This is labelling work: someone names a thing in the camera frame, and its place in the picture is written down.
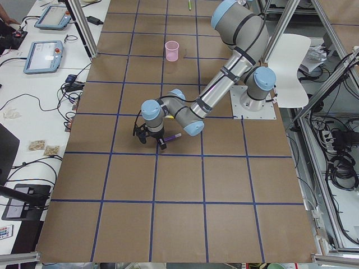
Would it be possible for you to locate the near blue teach pendant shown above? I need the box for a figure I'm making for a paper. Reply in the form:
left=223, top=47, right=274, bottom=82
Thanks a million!
left=23, top=40, right=63, bottom=75

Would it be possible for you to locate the blue teach pendant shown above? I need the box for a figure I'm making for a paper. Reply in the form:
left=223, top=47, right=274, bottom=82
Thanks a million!
left=23, top=40, right=63, bottom=75
left=34, top=6, right=71, bottom=30

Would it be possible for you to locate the aluminium frame post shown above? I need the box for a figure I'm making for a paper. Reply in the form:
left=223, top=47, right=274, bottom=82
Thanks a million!
left=64, top=0, right=98, bottom=59

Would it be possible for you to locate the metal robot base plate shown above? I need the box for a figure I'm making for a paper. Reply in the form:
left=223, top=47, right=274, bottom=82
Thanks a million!
left=229, top=85, right=277, bottom=120

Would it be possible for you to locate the purple pen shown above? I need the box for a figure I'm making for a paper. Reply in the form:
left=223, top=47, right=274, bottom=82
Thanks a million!
left=164, top=133, right=182, bottom=142

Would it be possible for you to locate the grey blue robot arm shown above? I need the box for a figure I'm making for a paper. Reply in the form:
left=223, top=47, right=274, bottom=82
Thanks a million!
left=132, top=1, right=277, bottom=149

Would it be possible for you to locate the pink mesh cup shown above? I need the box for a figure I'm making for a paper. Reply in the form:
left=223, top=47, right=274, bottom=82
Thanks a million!
left=165, top=40, right=180, bottom=62

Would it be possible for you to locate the white plastic chair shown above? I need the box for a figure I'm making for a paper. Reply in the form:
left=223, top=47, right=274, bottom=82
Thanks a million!
left=268, top=34, right=311, bottom=108

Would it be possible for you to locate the small blue box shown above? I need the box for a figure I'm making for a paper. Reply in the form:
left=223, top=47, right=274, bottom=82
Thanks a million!
left=65, top=74, right=77, bottom=83

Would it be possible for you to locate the far blue teach pendant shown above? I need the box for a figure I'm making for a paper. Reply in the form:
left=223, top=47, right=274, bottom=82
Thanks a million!
left=34, top=6, right=71, bottom=30

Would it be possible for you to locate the black power adapter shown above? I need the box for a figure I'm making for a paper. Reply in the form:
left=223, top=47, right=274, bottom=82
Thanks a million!
left=87, top=16, right=103, bottom=25

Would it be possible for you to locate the snack bag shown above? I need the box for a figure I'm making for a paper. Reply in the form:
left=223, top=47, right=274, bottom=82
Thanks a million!
left=27, top=140, right=46, bottom=151
left=43, top=145, right=61, bottom=156

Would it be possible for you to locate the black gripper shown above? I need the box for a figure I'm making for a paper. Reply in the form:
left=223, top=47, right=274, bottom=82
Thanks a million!
left=134, top=124, right=167, bottom=149

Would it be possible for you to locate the black camera stand base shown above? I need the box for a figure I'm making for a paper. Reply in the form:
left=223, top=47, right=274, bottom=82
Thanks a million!
left=1, top=184, right=51, bottom=221

